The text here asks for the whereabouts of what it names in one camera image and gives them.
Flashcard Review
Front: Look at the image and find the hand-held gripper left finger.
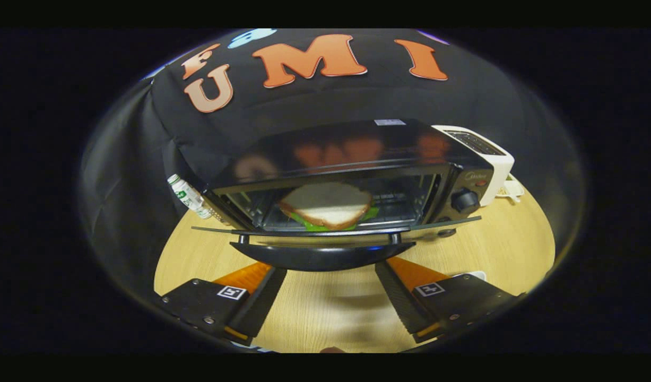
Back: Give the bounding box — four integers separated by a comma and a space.
158, 261, 288, 348

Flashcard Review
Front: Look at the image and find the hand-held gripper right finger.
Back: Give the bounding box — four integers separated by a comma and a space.
375, 257, 522, 344

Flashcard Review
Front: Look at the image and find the white pop-up toaster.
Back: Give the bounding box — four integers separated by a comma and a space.
431, 125, 515, 206

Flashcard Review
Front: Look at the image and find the lettuce sandwich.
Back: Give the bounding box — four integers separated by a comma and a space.
279, 182, 380, 232

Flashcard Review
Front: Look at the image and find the black backdrop cloth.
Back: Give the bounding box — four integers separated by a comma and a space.
79, 29, 580, 255

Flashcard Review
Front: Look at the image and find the white divided dish with beans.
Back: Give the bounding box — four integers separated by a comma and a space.
496, 175, 525, 203

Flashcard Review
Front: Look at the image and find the white plastic bottle green label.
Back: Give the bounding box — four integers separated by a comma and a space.
167, 174, 213, 220

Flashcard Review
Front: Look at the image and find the black toaster oven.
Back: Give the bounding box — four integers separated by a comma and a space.
192, 118, 494, 272

